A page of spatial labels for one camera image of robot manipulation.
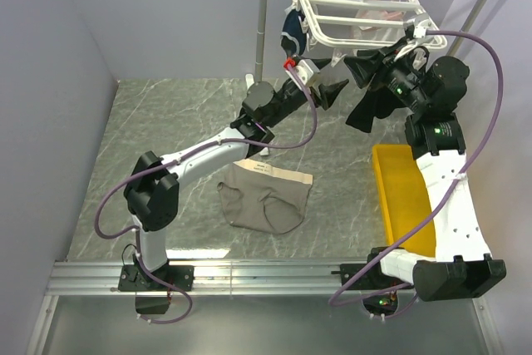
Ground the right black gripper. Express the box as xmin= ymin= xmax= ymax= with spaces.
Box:
xmin=342 ymin=37 xmax=429 ymax=114

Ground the purple cable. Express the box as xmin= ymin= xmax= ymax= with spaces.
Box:
xmin=93 ymin=66 xmax=319 ymax=325
xmin=328 ymin=29 xmax=506 ymax=321

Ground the navy blue underwear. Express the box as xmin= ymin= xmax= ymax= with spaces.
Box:
xmin=280 ymin=9 xmax=308 ymax=57

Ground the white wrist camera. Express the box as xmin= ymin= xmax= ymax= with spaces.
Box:
xmin=395 ymin=13 xmax=432 ymax=60
xmin=283 ymin=57 xmax=320 ymax=87

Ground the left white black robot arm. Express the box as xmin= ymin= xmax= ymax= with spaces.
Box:
xmin=122 ymin=59 xmax=348 ymax=291

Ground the black underwear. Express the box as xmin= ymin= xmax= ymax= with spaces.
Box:
xmin=346 ymin=43 xmax=416 ymax=133

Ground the yellow plastic tray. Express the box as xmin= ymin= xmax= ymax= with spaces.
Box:
xmin=372 ymin=144 xmax=431 ymax=245

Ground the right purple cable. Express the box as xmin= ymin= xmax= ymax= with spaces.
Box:
xmin=328 ymin=29 xmax=506 ymax=321

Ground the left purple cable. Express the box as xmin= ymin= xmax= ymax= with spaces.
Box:
xmin=93 ymin=66 xmax=319 ymax=325

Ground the white pink underwear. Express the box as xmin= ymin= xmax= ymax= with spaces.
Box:
xmin=350 ymin=0 xmax=405 ymax=42

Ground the white clip hanger frame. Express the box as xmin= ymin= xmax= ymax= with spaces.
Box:
xmin=280 ymin=0 xmax=447 ymax=63

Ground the aluminium mounting rail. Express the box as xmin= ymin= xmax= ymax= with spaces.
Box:
xmin=27 ymin=259 xmax=503 ymax=354

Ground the grey underwear beige waistband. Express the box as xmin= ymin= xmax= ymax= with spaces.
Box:
xmin=217 ymin=159 xmax=313 ymax=234

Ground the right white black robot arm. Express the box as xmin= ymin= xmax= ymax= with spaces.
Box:
xmin=342 ymin=44 xmax=506 ymax=302

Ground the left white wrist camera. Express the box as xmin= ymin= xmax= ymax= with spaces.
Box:
xmin=283 ymin=57 xmax=320 ymax=87

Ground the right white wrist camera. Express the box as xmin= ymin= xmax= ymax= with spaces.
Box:
xmin=395 ymin=13 xmax=432 ymax=60

